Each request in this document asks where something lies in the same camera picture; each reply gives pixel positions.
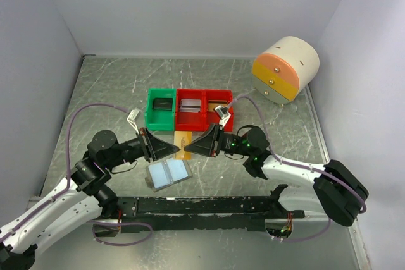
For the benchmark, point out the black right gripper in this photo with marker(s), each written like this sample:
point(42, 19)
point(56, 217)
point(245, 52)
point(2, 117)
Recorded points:
point(209, 144)

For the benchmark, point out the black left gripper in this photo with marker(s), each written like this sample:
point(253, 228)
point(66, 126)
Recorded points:
point(154, 148)

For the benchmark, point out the gold VIP card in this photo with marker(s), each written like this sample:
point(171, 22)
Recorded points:
point(181, 140)

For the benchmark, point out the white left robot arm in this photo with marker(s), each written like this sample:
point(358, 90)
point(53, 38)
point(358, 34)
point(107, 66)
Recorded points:
point(82, 196)

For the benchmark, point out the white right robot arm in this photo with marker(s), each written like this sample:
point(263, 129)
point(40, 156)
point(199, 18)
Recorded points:
point(332, 189)

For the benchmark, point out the orange card in red bin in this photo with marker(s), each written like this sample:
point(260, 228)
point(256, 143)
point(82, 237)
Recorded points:
point(212, 104)

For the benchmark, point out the silver card in red bin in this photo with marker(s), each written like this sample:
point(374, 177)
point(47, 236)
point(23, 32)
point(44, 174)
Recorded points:
point(190, 105)

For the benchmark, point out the black card in green bin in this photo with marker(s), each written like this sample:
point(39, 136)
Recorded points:
point(163, 104)

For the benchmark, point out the green plastic bin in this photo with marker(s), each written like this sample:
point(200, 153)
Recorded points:
point(160, 120)

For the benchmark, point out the red plastic bin middle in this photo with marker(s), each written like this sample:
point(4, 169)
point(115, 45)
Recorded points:
point(190, 119)

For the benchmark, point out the red plastic bin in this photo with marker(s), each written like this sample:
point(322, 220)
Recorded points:
point(190, 119)
point(212, 117)

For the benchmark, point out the red plastic bin right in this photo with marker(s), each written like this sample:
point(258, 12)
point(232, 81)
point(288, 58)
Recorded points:
point(212, 117)

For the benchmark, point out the round beige drawer cabinet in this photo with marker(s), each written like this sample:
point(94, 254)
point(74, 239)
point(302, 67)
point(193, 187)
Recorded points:
point(282, 71)

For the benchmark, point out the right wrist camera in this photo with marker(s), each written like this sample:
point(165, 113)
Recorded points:
point(224, 115)

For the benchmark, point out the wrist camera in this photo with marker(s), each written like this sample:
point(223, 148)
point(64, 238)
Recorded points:
point(131, 119)
point(224, 115)

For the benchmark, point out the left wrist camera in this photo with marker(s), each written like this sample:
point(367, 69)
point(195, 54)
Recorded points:
point(131, 119)

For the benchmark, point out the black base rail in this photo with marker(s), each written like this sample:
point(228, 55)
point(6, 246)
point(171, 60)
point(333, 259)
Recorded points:
point(202, 213)

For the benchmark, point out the aluminium frame rail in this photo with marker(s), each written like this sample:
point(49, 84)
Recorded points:
point(35, 202)

